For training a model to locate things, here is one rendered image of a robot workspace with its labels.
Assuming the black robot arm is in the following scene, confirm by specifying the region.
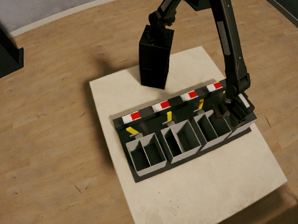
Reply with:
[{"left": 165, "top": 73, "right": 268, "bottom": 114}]
[{"left": 144, "top": 0, "right": 255, "bottom": 128}]

